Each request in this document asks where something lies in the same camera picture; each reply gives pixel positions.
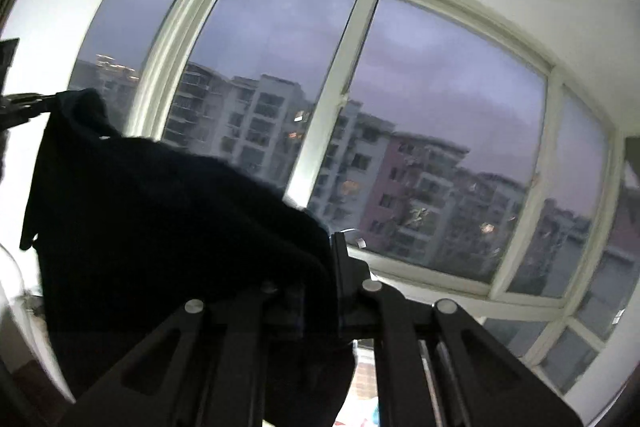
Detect navy blue garment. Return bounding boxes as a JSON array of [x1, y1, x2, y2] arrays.
[[19, 88, 357, 427]]

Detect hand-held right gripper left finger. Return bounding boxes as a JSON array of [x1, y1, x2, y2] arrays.
[[60, 279, 307, 427]]

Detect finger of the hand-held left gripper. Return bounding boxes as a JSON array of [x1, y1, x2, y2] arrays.
[[0, 91, 56, 130]]

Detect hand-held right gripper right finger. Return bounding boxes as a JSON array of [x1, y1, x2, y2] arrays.
[[330, 231, 583, 427]]

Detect apartment buildings outside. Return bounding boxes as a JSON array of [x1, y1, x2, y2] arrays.
[[70, 54, 640, 298]]

